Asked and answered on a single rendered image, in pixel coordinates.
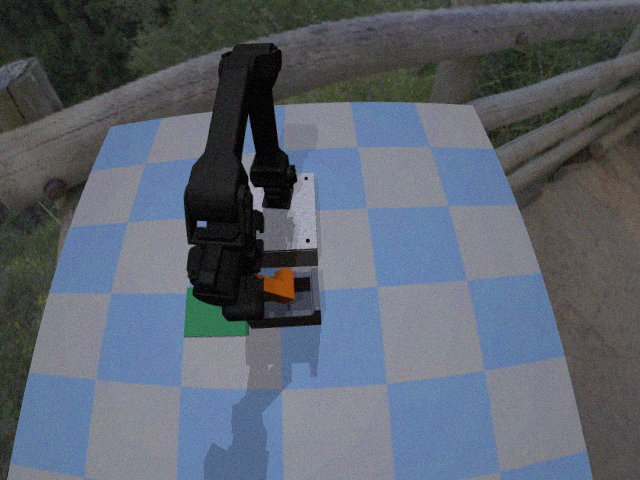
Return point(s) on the orange l-shaped part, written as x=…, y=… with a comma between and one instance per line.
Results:
x=280, y=289

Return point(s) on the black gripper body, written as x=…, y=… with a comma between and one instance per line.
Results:
x=250, y=301

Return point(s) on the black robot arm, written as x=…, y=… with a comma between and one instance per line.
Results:
x=218, y=190

